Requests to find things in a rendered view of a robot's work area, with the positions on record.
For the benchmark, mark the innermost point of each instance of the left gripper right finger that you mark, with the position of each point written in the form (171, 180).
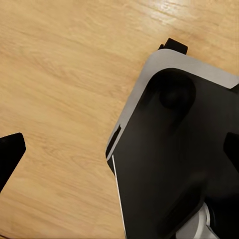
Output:
(231, 148)

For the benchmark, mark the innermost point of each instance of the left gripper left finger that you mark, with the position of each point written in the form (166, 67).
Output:
(12, 148)

